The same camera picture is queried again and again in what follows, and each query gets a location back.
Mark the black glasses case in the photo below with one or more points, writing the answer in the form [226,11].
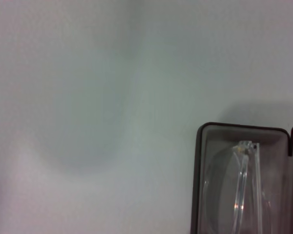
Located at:
[199,182]

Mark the clear plastic glasses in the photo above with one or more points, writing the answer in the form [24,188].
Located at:
[241,175]

